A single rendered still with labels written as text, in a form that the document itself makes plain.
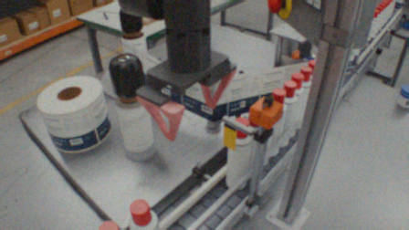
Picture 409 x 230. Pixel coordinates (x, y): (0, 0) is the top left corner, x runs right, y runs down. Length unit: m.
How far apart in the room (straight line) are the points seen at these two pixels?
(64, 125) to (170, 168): 0.32
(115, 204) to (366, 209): 0.66
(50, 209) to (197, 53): 0.66
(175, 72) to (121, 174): 0.50
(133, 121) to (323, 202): 0.54
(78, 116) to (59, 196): 0.23
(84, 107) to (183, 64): 0.52
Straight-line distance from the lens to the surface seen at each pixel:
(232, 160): 0.70
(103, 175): 0.85
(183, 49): 0.36
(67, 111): 0.86
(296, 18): 0.55
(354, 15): 0.47
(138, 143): 0.81
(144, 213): 0.50
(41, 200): 0.93
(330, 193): 0.89
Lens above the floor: 1.49
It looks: 38 degrees down
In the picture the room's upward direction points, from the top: straight up
